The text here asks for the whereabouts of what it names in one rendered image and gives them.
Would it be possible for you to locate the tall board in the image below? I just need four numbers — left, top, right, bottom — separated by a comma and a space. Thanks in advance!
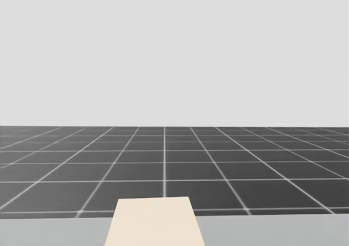
103, 196, 206, 246

